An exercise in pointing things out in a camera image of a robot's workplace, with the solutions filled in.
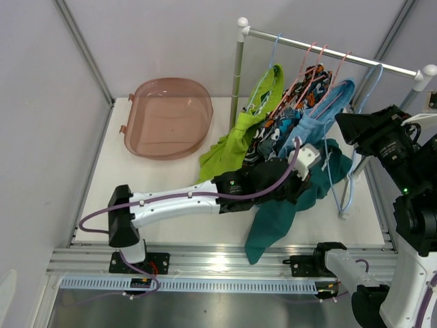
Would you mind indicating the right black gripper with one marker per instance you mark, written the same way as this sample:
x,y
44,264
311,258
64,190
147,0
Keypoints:
x,y
367,127

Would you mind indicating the teal green shorts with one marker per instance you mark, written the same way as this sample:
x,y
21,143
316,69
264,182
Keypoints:
x,y
274,219

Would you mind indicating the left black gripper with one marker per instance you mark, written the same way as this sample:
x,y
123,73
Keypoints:
x,y
300,186

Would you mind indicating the light blue shorts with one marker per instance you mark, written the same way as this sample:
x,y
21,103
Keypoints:
x,y
320,119

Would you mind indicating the pink translucent plastic basin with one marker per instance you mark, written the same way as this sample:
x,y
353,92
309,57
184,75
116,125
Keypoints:
x,y
169,119

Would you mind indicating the metal clothes rack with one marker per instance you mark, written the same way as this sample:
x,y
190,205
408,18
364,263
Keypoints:
x,y
421,77

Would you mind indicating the lime green shorts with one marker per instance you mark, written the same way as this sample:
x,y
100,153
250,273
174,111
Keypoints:
x,y
228,153

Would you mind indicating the slotted cable duct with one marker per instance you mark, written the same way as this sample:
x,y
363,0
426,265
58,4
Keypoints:
x,y
295,287

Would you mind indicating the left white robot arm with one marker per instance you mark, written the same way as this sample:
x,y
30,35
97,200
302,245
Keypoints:
x,y
231,192

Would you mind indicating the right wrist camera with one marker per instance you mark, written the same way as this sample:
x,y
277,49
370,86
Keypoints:
x,y
428,109

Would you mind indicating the pink hanger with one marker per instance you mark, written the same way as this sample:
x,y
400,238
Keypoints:
x,y
315,67
332,84
300,74

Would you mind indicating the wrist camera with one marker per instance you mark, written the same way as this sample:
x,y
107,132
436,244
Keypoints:
x,y
304,159
428,109

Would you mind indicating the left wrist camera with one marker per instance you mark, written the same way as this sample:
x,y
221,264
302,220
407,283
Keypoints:
x,y
304,159

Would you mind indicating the orange blue patterned shorts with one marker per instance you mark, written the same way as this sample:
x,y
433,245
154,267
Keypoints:
x,y
272,132

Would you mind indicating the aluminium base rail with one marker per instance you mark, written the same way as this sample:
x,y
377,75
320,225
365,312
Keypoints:
x,y
210,261

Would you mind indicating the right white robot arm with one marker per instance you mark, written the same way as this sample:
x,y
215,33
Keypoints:
x,y
409,299

